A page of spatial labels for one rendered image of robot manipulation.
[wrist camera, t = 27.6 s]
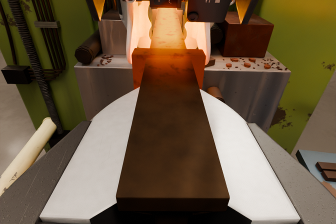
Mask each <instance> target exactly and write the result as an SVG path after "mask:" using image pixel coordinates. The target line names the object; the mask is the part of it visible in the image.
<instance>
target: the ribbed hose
mask: <svg viewBox="0 0 336 224"><path fill-rule="evenodd" d="M7 2H8V4H9V7H10V9H11V12H12V14H13V15H12V16H14V17H13V18H14V20H15V23H16V25H17V26H16V27H17V29H18V31H19V34H20V37H21V39H22V42H23V45H24V47H25V51H26V53H27V55H28V58H29V60H30V64H31V67H32V69H33V72H34V74H35V77H36V80H37V83H38V85H39V88H40V91H41V94H42V96H43V98H44V101H45V104H46V107H47V109H48V112H49V115H50V118H51V120H52V122H53V123H54V124H55V125H56V126H57V129H56V131H55V132H54V134H53V135H52V137H51V138H50V140H49V141H48V143H49V146H50V148H52V147H53V146H55V145H56V144H57V143H58V142H59V141H60V140H61V139H63V138H64V137H65V136H66V135H67V134H68V133H69V132H70V130H64V129H63V127H62V124H61V121H60V118H59V115H58V112H57V109H56V106H55V104H54V100H53V97H52V94H51V91H50V88H49V86H48V83H47V81H46V80H45V79H46V78H45V77H44V74H42V73H43V72H44V71H41V70H42V69H43V68H42V65H41V63H40V60H39V56H38V54H37V51H36V49H35V45H34V43H33V39H32V37H31V35H30V34H31V33H30V31H29V29H28V28H29V27H28V25H27V22H26V19H25V18H24V17H25V16H24V14H23V11H22V9H21V8H22V7H21V5H20V2H19V0H7Z"/></svg>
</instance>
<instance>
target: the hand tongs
mask: <svg viewBox="0 0 336 224"><path fill-rule="evenodd" d="M315 165H316V167H317V168H318V170H319V171H320V172H322V173H321V175H322V176H323V178H324V179H325V181H328V182H336V163H331V162H319V161H318V162H317V163H316V164H315Z"/></svg>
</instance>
